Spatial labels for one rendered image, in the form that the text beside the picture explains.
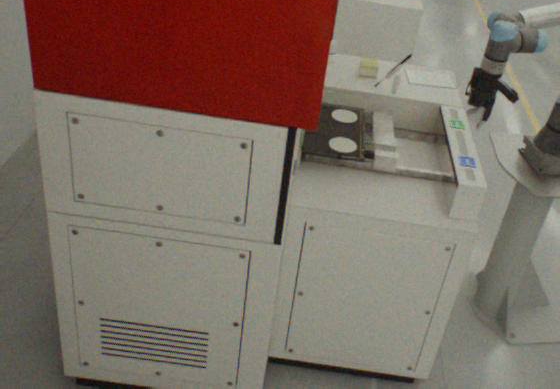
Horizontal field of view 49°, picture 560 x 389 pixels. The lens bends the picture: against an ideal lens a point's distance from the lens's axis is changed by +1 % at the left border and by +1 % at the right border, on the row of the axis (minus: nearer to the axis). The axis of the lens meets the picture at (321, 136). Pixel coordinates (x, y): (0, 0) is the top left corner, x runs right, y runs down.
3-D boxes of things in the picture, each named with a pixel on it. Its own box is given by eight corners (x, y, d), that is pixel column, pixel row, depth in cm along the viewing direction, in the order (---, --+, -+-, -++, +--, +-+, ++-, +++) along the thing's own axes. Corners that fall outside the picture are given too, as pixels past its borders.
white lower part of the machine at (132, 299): (64, 391, 222) (43, 212, 180) (137, 241, 293) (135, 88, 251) (258, 418, 223) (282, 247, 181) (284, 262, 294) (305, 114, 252)
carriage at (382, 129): (372, 169, 218) (374, 162, 216) (371, 119, 249) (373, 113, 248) (394, 172, 218) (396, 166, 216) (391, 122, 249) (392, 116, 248)
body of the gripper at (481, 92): (463, 96, 201) (473, 63, 195) (489, 100, 202) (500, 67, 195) (467, 107, 195) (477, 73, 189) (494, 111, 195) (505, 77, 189)
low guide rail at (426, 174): (303, 160, 222) (305, 153, 220) (304, 157, 224) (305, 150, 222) (439, 181, 223) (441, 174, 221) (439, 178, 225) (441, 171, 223)
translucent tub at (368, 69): (358, 78, 254) (361, 64, 250) (357, 71, 260) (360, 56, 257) (376, 81, 254) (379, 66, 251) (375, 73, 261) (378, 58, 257)
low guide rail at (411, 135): (309, 124, 245) (310, 117, 244) (310, 121, 247) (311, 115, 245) (432, 143, 246) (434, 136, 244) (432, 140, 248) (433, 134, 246)
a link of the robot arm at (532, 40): (531, 20, 196) (503, 20, 192) (554, 33, 188) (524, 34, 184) (524, 43, 200) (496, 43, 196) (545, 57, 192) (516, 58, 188)
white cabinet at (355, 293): (265, 371, 241) (288, 206, 199) (291, 217, 323) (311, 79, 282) (427, 395, 242) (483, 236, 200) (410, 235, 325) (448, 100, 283)
